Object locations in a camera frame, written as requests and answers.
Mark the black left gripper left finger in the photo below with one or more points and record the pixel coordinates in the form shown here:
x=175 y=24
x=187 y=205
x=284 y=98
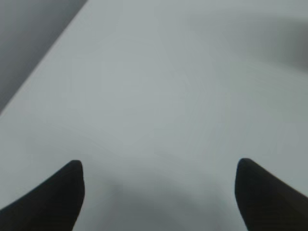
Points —
x=54 y=205

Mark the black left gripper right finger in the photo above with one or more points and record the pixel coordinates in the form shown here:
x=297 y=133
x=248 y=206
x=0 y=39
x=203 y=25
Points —
x=265 y=202

